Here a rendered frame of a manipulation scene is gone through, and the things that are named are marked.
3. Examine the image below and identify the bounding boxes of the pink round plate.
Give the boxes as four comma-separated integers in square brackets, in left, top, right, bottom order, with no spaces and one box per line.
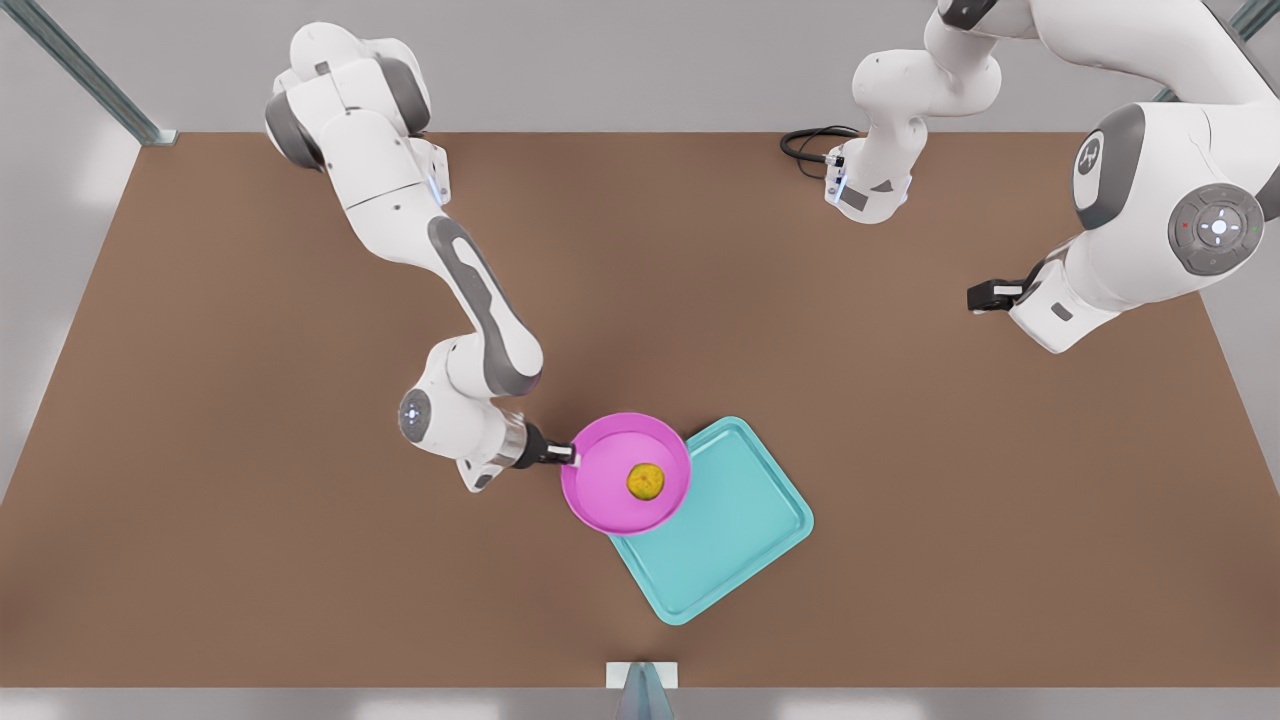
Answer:
[560,412,692,536]

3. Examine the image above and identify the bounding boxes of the turquoise rectangular tray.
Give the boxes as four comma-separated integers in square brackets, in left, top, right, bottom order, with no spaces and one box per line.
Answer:
[608,416,815,626]

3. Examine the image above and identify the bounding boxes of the black cable loop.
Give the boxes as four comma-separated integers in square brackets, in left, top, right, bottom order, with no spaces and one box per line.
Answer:
[780,125,863,181]

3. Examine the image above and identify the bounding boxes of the silver frame post with foot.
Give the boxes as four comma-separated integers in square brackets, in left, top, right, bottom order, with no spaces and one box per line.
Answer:
[606,661,679,720]

